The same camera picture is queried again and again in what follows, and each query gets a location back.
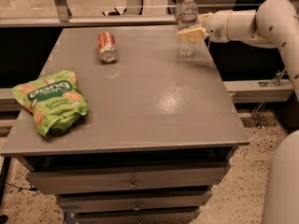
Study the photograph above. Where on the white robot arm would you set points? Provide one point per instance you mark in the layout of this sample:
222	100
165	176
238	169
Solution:
273	25

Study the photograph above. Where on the orange soda can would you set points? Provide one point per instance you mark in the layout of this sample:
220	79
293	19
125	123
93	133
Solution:
107	49

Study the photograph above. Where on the clear plastic water bottle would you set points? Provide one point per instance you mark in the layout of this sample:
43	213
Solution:
187	17

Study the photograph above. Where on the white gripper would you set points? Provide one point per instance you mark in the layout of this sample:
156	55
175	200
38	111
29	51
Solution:
217	24

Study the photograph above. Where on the green snack bag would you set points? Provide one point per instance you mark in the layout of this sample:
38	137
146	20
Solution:
54	101

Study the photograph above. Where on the grey drawer cabinet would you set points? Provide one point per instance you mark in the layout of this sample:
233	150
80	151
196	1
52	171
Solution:
159	133

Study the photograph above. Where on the metal frame rail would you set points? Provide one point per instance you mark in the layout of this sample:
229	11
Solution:
73	13

